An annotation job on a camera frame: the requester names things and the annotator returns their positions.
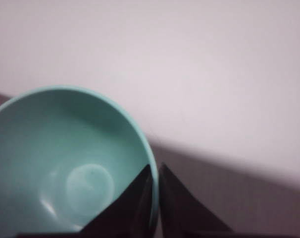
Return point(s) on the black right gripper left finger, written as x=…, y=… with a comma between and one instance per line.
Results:
x=129, y=215

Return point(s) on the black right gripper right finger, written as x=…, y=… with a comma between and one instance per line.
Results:
x=181, y=212

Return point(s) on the teal ceramic bowl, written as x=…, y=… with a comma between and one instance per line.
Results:
x=66, y=154

